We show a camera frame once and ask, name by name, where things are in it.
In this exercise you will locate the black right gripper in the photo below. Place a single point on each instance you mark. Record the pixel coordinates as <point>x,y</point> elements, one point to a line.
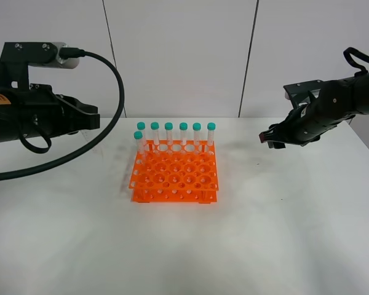
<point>302,126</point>

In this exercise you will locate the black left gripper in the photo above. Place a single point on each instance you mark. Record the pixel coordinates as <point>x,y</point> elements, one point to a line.
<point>60,114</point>

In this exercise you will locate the teal capped tube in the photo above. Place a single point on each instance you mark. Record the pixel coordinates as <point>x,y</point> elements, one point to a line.
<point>89,136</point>

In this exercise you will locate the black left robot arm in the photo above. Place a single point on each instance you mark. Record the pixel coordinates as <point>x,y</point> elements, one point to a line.
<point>26,112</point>

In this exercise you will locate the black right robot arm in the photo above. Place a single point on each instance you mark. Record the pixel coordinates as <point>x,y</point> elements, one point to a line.
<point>318,106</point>

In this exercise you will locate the second row left tube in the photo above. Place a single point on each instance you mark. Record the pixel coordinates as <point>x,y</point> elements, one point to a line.
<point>141,149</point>

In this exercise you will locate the orange test tube rack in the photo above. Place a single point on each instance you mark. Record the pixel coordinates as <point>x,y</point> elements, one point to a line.
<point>175,174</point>

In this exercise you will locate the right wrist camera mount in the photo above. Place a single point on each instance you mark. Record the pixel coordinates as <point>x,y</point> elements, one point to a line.
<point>302,92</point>

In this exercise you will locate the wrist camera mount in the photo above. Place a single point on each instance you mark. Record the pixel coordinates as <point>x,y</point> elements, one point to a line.
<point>302,92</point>
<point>17,57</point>

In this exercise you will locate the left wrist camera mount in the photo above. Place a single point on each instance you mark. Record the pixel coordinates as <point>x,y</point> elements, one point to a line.
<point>17,57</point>

